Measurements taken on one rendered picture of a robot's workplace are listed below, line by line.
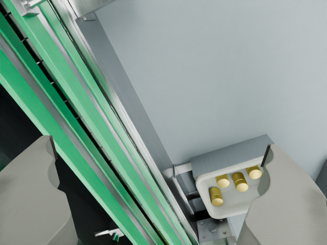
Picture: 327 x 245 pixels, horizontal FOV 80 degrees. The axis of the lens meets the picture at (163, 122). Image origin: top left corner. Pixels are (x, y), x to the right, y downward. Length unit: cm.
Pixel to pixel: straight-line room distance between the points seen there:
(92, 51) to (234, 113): 37
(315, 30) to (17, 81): 56
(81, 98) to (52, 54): 7
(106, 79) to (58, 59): 10
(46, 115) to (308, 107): 58
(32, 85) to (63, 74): 9
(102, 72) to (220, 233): 52
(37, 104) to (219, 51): 37
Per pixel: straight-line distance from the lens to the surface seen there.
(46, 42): 31
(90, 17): 43
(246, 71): 51
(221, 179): 58
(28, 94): 35
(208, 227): 67
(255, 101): 55
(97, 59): 37
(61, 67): 30
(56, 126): 36
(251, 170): 58
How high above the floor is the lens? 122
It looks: 62 degrees down
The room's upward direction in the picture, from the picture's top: 177 degrees counter-clockwise
